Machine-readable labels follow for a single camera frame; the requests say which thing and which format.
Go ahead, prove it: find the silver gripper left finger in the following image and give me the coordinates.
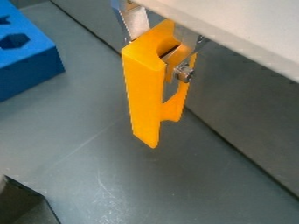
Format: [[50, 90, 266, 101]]
[[111, 0, 150, 44]]

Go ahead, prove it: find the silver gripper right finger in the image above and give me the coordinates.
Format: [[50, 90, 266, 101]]
[[163, 24, 207, 83]]

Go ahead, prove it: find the yellow arch object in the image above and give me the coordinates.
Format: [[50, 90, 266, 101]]
[[122, 19, 190, 148]]

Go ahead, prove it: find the blue shape sorting board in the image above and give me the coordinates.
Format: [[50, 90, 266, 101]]
[[0, 0, 64, 102]]

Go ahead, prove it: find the black curved holder bracket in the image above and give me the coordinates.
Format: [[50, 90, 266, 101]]
[[0, 175, 62, 224]]

